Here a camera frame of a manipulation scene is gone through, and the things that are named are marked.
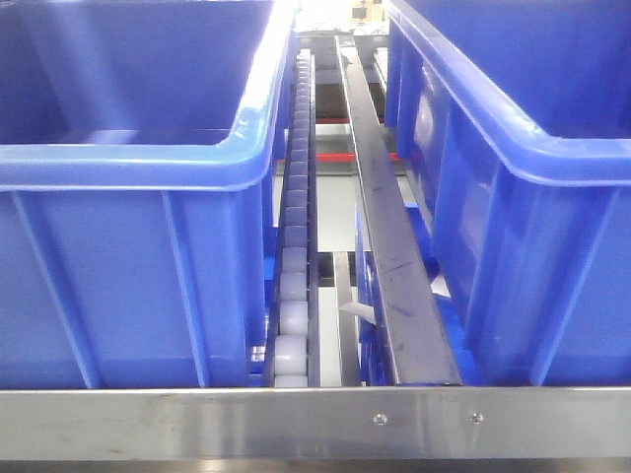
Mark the white roller track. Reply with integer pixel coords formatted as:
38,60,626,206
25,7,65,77
263,48,320,388

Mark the blue bin left on rack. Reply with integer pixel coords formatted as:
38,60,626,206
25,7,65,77
1,1,294,389

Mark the blue bin on rack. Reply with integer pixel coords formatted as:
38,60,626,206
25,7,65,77
388,1,630,385
1,1,294,389

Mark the blue bin middle on rack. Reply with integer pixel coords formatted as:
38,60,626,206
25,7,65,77
388,1,630,385

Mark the right steel flow rack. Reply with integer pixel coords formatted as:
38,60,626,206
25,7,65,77
1,387,630,460

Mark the steel divider rail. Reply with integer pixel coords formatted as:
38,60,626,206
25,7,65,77
335,35,462,386

